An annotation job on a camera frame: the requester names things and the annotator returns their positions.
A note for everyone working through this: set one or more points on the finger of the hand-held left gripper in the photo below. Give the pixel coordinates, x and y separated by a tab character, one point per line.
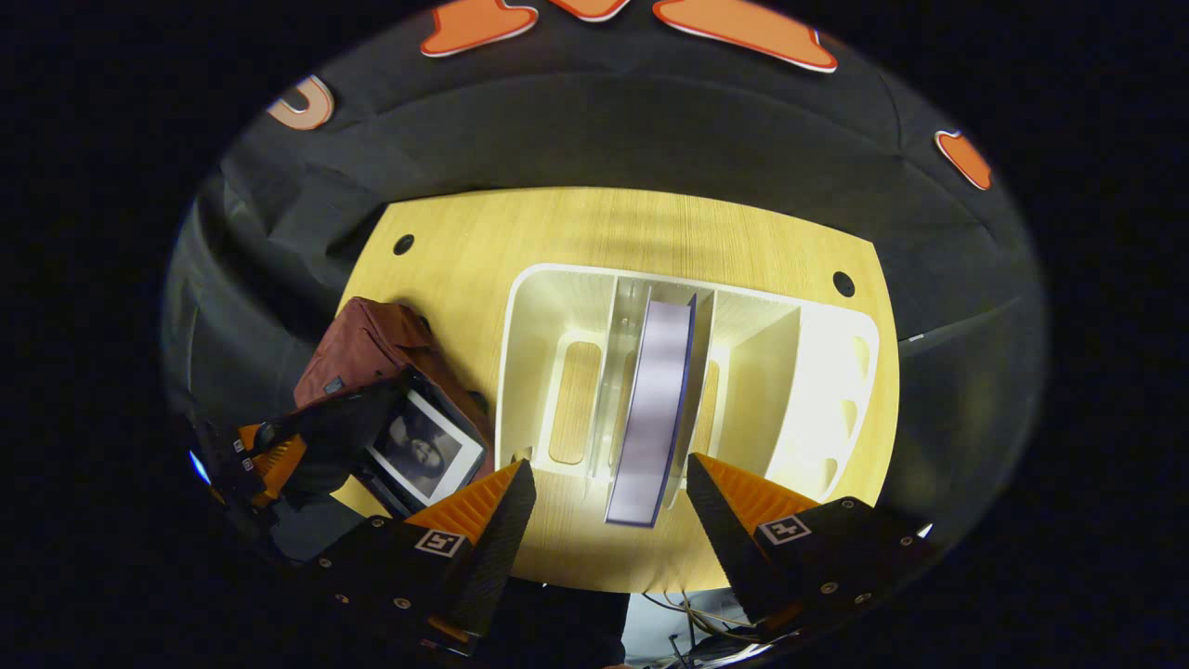
251	432
283	469

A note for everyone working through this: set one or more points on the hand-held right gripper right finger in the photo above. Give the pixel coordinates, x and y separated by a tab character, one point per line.
734	548

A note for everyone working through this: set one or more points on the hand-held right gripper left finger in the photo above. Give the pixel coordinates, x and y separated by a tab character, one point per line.
497	548

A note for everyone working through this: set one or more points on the white portrait cover book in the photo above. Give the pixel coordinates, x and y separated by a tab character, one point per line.
427	451

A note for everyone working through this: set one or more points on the maroon schoolbag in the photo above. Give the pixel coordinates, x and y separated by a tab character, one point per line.
372	344

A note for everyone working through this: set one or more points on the blue cover book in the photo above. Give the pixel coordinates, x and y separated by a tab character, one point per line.
655	409

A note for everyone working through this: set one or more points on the white bookshelf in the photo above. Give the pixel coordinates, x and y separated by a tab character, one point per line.
836	372

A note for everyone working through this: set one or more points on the round black table grommet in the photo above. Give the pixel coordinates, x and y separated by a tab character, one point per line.
842	283
403	244

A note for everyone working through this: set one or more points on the black backdrop cloth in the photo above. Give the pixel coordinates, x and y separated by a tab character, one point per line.
650	121

